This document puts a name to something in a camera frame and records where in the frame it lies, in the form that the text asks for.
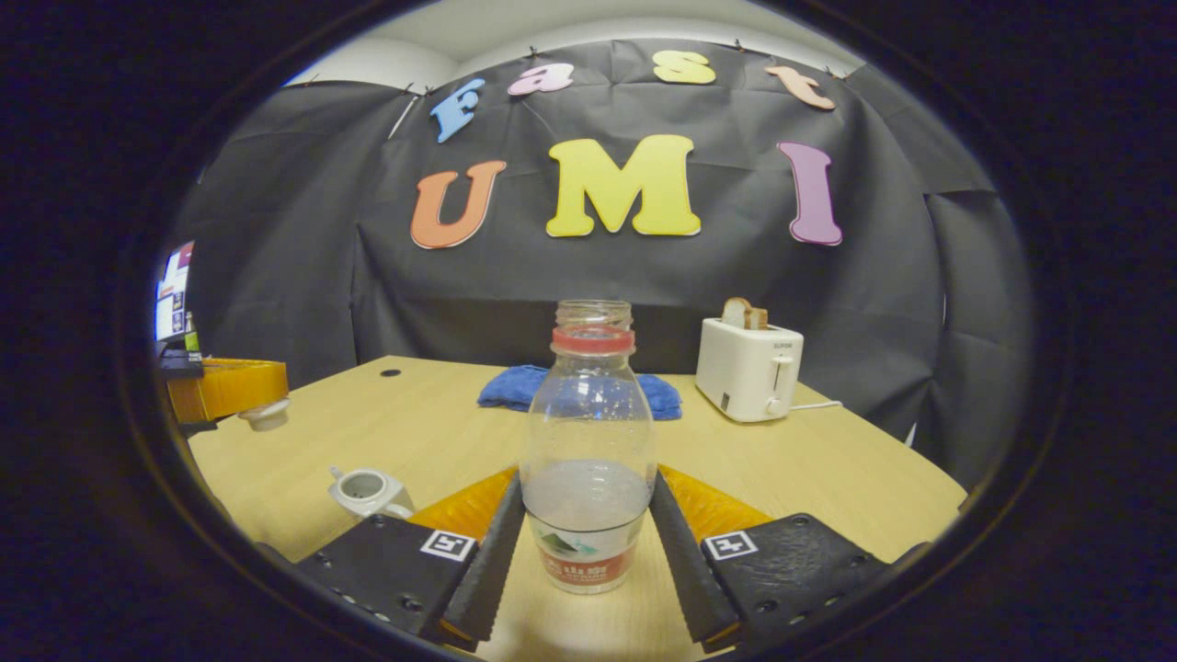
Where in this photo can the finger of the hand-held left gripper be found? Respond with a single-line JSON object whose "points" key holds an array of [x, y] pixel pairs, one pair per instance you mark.
{"points": [[239, 386]]}

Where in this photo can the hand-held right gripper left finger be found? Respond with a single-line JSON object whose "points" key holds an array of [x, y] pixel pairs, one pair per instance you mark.
{"points": [[492, 570]]}

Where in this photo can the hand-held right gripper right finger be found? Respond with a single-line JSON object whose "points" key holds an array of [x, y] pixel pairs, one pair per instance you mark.
{"points": [[680, 570]]}

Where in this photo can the white teacup lid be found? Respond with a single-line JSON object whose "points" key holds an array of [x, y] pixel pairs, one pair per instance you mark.
{"points": [[265, 416]]}

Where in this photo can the white teacup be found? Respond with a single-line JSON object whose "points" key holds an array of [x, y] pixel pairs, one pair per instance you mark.
{"points": [[368, 492]]}

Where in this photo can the clear plastic water bottle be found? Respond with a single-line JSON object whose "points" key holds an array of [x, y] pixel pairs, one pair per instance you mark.
{"points": [[588, 441]]}

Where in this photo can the green bottle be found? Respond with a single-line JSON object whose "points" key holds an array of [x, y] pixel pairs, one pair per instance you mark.
{"points": [[191, 336]]}

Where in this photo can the computer monitor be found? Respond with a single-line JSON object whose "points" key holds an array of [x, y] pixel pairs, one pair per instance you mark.
{"points": [[173, 294]]}

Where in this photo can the blue towel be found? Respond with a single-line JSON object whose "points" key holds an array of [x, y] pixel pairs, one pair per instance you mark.
{"points": [[506, 386]]}

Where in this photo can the white toaster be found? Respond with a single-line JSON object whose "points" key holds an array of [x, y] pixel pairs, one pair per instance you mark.
{"points": [[749, 372]]}

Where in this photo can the toasted bread slice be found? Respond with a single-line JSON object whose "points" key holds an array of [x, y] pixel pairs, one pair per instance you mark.
{"points": [[743, 314]]}

